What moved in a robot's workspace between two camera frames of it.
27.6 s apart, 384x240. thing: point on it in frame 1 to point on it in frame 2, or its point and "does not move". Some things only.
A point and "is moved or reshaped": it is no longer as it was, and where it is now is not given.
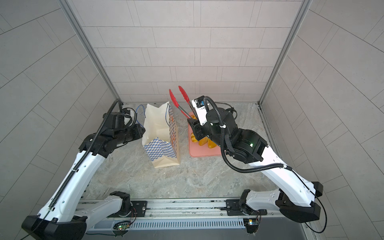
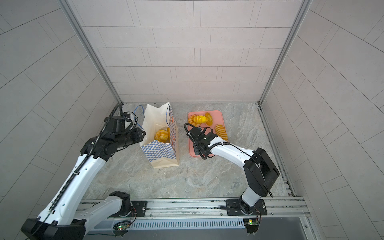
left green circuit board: (123, 226) does not move
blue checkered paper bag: (159, 136) does not move
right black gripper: (196, 127) to (195, 145)
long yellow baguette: (203, 141) is moved or reshaped
